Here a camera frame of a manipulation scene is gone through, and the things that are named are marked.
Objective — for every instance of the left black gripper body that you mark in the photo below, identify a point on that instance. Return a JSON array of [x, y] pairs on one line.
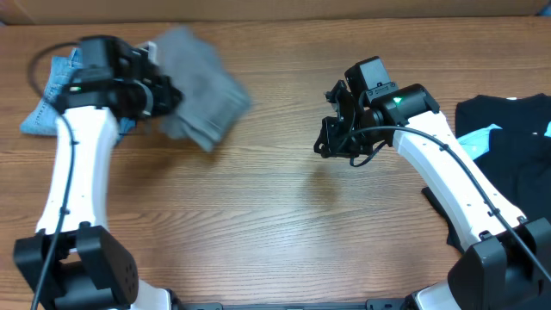
[[145, 100]]

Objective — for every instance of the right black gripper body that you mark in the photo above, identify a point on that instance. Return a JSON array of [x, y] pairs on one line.
[[362, 143]]

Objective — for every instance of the grey cotton shorts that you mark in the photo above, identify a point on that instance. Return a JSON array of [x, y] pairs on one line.
[[213, 101]]

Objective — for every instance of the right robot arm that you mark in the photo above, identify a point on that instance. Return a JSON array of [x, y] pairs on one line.
[[505, 258]]

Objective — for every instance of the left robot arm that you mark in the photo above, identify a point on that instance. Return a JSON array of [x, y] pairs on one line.
[[73, 261]]

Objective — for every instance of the folded blue denim jeans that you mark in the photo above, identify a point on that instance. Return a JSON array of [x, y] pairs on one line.
[[42, 121]]

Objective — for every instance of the light blue garment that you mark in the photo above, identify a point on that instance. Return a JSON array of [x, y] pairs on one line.
[[496, 140]]

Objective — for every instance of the brown cardboard backdrop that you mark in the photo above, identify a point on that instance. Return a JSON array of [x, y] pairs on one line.
[[43, 12]]

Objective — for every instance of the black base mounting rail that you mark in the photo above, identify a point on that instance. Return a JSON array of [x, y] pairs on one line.
[[297, 306]]

